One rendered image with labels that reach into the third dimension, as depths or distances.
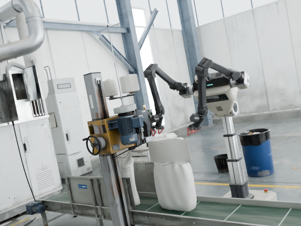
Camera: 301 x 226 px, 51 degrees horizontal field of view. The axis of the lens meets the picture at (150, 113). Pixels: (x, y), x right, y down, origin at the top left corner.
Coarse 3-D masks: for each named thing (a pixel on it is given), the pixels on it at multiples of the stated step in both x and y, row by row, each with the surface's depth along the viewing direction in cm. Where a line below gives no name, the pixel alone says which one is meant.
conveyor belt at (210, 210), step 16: (64, 192) 436; (144, 208) 316; (160, 208) 308; (208, 208) 285; (224, 208) 279; (240, 208) 272; (256, 208) 266; (272, 208) 260; (288, 208) 254; (272, 224) 232; (288, 224) 228
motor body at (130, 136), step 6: (132, 114) 281; (120, 120) 273; (126, 120) 273; (120, 126) 274; (126, 126) 273; (132, 126) 275; (120, 132) 276; (126, 132) 273; (132, 132) 275; (120, 138) 278; (126, 138) 273; (132, 138) 273; (126, 144) 274
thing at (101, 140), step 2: (98, 138) 279; (100, 138) 279; (102, 138) 280; (94, 140) 282; (96, 140) 281; (100, 140) 278; (102, 140) 279; (104, 140) 280; (94, 142) 283; (96, 142) 281; (100, 142) 278; (102, 142) 278; (104, 142) 280; (98, 144) 280; (100, 144) 278; (102, 144) 278; (104, 144) 280; (98, 146) 280; (102, 146) 278; (104, 146) 280; (96, 148) 282; (98, 148) 281; (102, 148) 281
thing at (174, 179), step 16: (160, 144) 295; (176, 144) 287; (160, 160) 299; (176, 160) 288; (160, 176) 299; (176, 176) 285; (192, 176) 289; (160, 192) 301; (176, 192) 288; (192, 192) 285; (176, 208) 292; (192, 208) 287
